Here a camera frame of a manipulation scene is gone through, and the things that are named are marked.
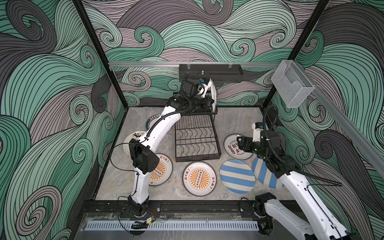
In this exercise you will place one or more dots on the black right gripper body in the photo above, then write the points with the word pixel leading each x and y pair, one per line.
pixel 253 147

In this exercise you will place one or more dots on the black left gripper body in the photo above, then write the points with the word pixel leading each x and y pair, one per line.
pixel 196 103

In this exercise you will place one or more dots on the white plate green flower outline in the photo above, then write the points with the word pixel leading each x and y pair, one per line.
pixel 213 91

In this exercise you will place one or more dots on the black wire dish rack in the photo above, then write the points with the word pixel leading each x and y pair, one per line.
pixel 196 138

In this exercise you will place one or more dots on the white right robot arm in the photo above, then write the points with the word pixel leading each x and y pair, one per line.
pixel 320 223

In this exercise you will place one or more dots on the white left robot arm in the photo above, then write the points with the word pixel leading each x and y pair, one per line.
pixel 143 155

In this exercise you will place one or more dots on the blue striped plate right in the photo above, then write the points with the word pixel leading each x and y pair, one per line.
pixel 265 176

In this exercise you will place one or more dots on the white plate red characters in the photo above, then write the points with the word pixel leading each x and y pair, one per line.
pixel 232 148

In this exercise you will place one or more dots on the green-rimmed white plate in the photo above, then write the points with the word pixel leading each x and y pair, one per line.
pixel 151 121

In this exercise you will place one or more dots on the blue striped plate large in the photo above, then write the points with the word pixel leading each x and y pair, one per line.
pixel 237 176

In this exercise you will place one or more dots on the cream plate black drawing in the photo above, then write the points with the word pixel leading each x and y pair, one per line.
pixel 134 135

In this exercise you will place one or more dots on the orange sunburst plate left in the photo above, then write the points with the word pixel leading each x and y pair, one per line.
pixel 162 172

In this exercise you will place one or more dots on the orange sunburst plate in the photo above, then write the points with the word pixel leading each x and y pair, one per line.
pixel 199 179
pixel 162 172

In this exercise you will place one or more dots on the orange sunburst plate centre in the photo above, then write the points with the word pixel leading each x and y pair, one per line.
pixel 199 179

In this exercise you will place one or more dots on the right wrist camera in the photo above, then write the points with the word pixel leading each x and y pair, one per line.
pixel 257 127

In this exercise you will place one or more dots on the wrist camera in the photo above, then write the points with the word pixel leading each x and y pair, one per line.
pixel 202 88
pixel 257 127

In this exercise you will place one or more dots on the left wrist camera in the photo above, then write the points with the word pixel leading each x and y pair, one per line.
pixel 202 88

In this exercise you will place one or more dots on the black wall-mounted tray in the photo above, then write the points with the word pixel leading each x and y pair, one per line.
pixel 219 73

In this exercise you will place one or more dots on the clear acrylic wall box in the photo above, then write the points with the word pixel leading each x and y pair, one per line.
pixel 292 83

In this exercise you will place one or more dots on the aluminium rail back wall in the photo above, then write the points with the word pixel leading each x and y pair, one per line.
pixel 166 64

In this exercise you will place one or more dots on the aluminium rail wall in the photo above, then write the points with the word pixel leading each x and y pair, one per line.
pixel 166 64
pixel 331 97

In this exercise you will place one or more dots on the aluminium rail right wall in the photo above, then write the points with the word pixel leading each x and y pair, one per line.
pixel 331 97

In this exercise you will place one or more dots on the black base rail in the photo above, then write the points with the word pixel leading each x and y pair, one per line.
pixel 243 208

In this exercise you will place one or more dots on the white slotted cable duct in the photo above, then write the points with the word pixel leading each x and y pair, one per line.
pixel 175 226

